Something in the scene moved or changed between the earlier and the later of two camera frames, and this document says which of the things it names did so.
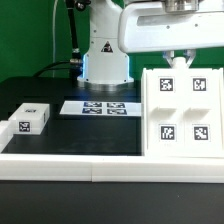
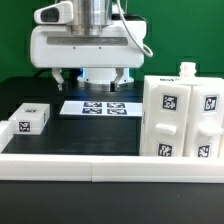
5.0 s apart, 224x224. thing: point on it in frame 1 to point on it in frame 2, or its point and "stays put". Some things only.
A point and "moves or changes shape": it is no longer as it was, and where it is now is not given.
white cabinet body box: (183, 112) moves or changes shape
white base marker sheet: (130, 108) stays put
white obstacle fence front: (110, 168) stays put
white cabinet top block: (29, 118) stays put
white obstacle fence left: (6, 133) stays put
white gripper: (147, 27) to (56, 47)
